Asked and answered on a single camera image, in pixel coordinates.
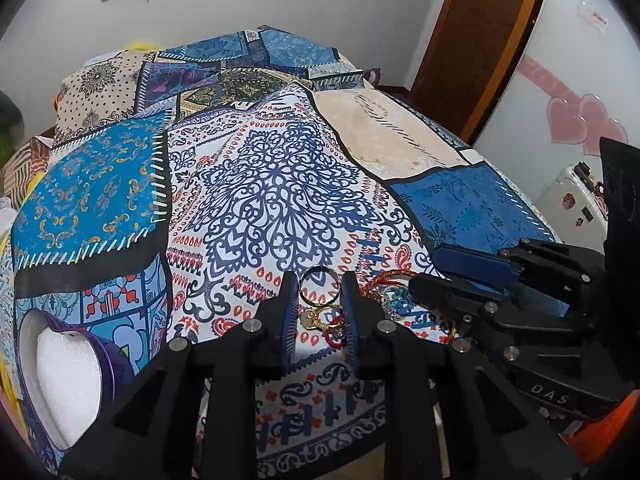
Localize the brown wooden door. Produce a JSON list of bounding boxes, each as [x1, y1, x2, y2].
[[409, 0, 541, 141]]

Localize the purple heart-shaped jewelry box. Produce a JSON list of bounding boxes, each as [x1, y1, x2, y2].
[[17, 309, 134, 451]]

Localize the silver bangle ring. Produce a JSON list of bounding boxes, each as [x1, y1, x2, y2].
[[297, 264, 343, 309]]

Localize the pink heart wall decal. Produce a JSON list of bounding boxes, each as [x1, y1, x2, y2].
[[518, 55, 628, 156]]

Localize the white suitcase with stickers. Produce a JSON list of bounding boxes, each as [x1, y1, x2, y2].
[[535, 162, 608, 254]]

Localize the patchwork blue bedspread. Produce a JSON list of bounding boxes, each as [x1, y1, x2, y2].
[[1, 26, 554, 474]]

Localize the orange sleeve forearm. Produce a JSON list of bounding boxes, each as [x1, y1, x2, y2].
[[563, 390, 639, 467]]

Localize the red beaded bracelet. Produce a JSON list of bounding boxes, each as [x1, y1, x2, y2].
[[322, 313, 350, 351]]

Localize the gold ring keychain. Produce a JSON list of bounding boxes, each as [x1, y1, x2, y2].
[[298, 306, 343, 332]]

